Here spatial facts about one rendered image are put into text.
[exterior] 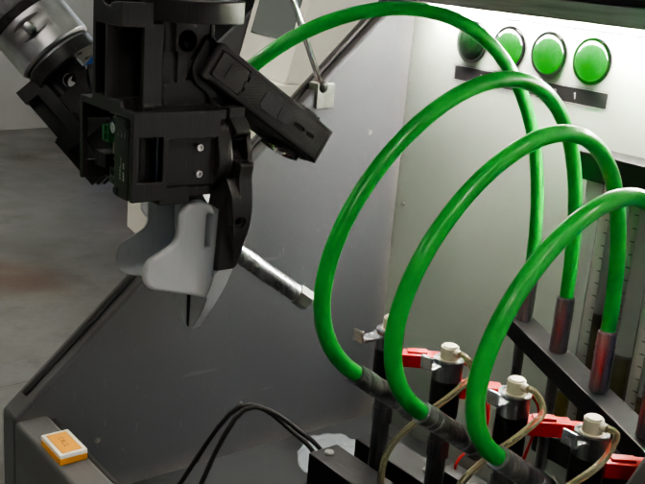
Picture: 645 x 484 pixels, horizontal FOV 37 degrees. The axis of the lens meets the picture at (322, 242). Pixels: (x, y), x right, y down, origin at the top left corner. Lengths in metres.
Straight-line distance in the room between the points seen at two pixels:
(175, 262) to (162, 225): 0.04
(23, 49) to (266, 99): 0.37
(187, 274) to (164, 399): 0.61
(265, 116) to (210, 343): 0.64
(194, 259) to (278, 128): 0.10
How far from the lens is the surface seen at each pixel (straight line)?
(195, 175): 0.58
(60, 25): 0.93
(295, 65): 3.76
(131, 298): 1.14
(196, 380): 1.23
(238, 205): 0.59
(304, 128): 0.63
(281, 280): 0.97
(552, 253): 0.67
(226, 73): 0.59
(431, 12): 0.96
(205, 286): 0.62
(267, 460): 1.30
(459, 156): 1.25
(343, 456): 1.01
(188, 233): 0.60
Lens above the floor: 1.47
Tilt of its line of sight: 16 degrees down
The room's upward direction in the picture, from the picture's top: 5 degrees clockwise
